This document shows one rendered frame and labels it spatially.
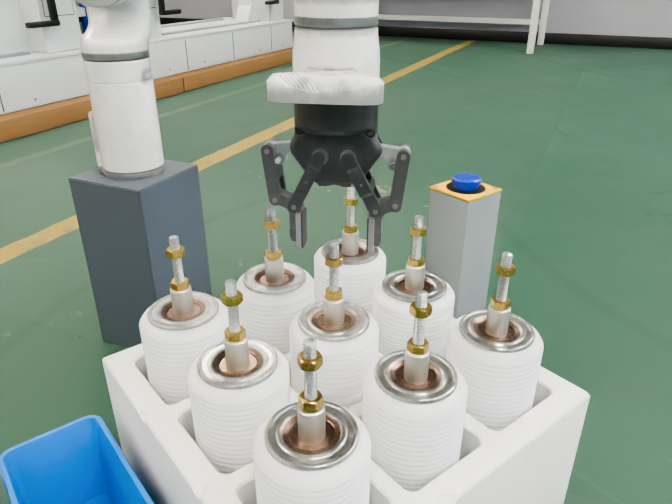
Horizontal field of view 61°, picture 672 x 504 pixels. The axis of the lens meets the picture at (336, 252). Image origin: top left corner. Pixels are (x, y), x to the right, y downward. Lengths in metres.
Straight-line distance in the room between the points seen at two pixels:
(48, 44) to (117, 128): 1.95
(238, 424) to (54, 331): 0.67
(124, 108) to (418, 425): 0.61
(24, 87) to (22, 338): 1.65
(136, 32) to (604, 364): 0.89
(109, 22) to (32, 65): 1.78
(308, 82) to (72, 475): 0.54
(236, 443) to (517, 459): 0.27
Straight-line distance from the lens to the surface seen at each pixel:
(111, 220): 0.94
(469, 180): 0.80
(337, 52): 0.48
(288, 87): 0.45
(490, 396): 0.61
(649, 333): 1.18
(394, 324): 0.66
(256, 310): 0.67
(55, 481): 0.79
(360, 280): 0.73
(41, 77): 2.73
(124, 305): 1.01
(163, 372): 0.65
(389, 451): 0.55
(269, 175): 0.54
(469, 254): 0.82
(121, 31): 0.91
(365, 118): 0.50
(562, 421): 0.65
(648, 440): 0.94
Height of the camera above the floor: 0.59
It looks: 26 degrees down
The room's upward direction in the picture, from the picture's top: straight up
